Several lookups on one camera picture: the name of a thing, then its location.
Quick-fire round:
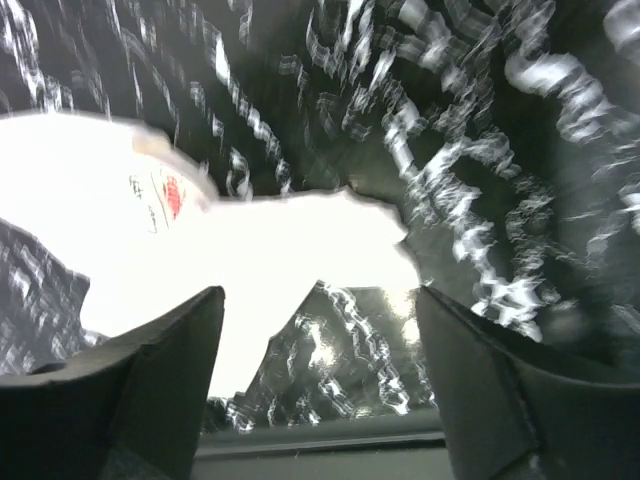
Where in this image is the white printed t-shirt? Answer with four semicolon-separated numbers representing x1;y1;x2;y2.
1;113;419;397

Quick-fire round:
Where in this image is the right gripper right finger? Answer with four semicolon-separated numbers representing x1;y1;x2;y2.
416;287;639;479

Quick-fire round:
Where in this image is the black marble pattern mat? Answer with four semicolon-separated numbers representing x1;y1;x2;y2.
1;1;639;433

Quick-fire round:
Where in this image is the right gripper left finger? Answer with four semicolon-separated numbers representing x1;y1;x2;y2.
1;287;225;479

